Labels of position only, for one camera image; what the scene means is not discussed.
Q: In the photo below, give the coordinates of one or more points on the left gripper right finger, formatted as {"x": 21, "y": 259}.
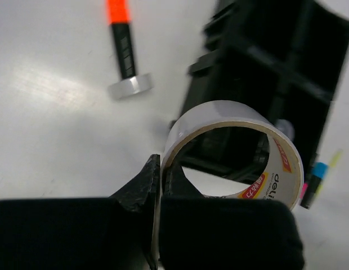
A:
{"x": 198, "y": 232}

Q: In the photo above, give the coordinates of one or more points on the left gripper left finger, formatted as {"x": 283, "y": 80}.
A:
{"x": 114, "y": 232}

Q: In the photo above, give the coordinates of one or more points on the large tape roll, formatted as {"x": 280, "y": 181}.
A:
{"x": 283, "y": 176}

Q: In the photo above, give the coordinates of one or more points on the pink cap black highlighter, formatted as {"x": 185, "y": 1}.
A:
{"x": 303, "y": 191}

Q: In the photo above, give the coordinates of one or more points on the blue cap black highlighter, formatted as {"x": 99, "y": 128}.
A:
{"x": 310, "y": 195}

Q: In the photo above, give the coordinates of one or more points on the small clear tape roll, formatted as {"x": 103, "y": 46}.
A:
{"x": 131, "y": 86}

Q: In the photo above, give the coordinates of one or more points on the yellow felt tip pen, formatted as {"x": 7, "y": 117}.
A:
{"x": 329, "y": 168}

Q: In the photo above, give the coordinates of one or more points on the orange cap black highlighter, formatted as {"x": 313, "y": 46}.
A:
{"x": 119, "y": 22}

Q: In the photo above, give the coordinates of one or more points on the clear jar of pins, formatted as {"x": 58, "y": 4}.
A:
{"x": 286, "y": 128}

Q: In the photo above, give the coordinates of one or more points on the black four-compartment organizer tray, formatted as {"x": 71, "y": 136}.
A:
{"x": 281, "y": 58}

